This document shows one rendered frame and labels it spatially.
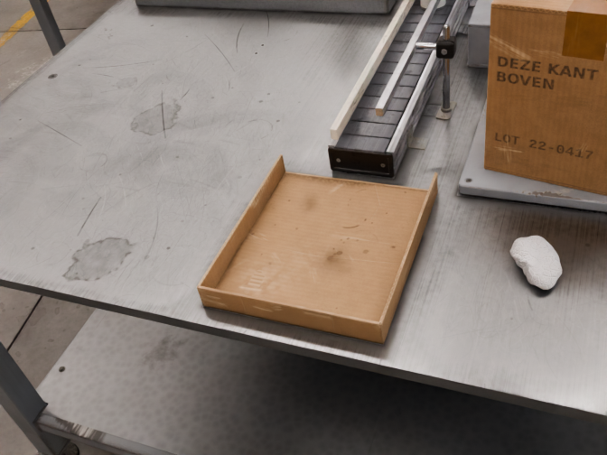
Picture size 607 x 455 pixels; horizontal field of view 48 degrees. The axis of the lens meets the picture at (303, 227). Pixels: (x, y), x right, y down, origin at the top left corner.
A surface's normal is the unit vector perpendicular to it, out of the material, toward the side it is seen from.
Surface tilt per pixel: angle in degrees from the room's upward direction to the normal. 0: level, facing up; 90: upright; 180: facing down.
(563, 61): 90
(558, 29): 90
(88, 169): 0
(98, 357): 1
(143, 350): 0
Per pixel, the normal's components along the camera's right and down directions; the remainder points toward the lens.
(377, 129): -0.15, -0.73
